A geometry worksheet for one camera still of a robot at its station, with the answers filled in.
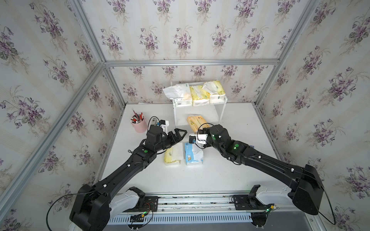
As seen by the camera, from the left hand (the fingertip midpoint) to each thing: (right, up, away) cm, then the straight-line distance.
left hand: (184, 136), depth 76 cm
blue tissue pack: (+6, -13, +10) cm, 17 cm away
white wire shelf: (+20, +14, +19) cm, 30 cm away
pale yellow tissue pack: (-7, -14, +11) cm, 19 cm away
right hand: (+11, +5, +2) cm, 12 cm away
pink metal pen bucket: (-31, +6, +20) cm, 37 cm away
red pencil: (-34, +12, +23) cm, 43 cm away
